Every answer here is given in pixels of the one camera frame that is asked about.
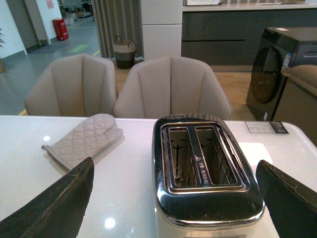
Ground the dark kitchen cabinet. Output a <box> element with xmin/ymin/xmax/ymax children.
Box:
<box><xmin>181</xmin><ymin>6</ymin><xmax>317</xmax><ymax>65</ymax></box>

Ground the beige chair far right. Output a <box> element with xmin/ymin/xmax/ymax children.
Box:
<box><xmin>273</xmin><ymin>65</ymin><xmax>317</xmax><ymax>144</ymax></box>

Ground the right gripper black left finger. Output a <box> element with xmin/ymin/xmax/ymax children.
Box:
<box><xmin>0</xmin><ymin>157</ymin><xmax>94</xmax><ymax>238</ymax></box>

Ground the black label card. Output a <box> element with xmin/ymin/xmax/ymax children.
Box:
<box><xmin>245</xmin><ymin>121</ymin><xmax>289</xmax><ymax>134</ymax></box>

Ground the dark front-load washing machine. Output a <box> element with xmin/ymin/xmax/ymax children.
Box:
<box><xmin>246</xmin><ymin>27</ymin><xmax>317</xmax><ymax>120</ymax></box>

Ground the grey quilted oven mitt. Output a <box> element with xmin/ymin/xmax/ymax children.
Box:
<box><xmin>42</xmin><ymin>114</ymin><xmax>123</xmax><ymax>170</ymax></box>

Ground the red bin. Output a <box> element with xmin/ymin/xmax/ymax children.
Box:
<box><xmin>53</xmin><ymin>18</ymin><xmax>69</xmax><ymax>41</ymax></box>

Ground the woven laundry basket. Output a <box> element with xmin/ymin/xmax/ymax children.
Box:
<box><xmin>113</xmin><ymin>36</ymin><xmax>136</xmax><ymax>69</ymax></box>

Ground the grey curtain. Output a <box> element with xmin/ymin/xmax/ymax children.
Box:
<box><xmin>92</xmin><ymin>0</ymin><xmax>144</xmax><ymax>58</ymax></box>

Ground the white microwave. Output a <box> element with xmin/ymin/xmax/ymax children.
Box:
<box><xmin>186</xmin><ymin>0</ymin><xmax>221</xmax><ymax>6</ymax></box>

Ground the white pillar cabinet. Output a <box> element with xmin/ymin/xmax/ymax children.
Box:
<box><xmin>140</xmin><ymin>0</ymin><xmax>183</xmax><ymax>60</ymax></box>

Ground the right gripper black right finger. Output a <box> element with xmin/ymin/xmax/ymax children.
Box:
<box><xmin>256</xmin><ymin>160</ymin><xmax>317</xmax><ymax>238</ymax></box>

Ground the beige chair left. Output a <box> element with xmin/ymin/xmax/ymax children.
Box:
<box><xmin>24</xmin><ymin>54</ymin><xmax>118</xmax><ymax>117</ymax></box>

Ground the chrome and cream toaster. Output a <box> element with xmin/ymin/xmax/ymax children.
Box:
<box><xmin>152</xmin><ymin>114</ymin><xmax>265</xmax><ymax>238</ymax></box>

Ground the beige chair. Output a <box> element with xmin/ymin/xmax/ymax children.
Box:
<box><xmin>24</xmin><ymin>54</ymin><xmax>118</xmax><ymax>117</ymax></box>
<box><xmin>273</xmin><ymin>65</ymin><xmax>317</xmax><ymax>144</ymax></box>
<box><xmin>114</xmin><ymin>57</ymin><xmax>232</xmax><ymax>120</ymax></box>

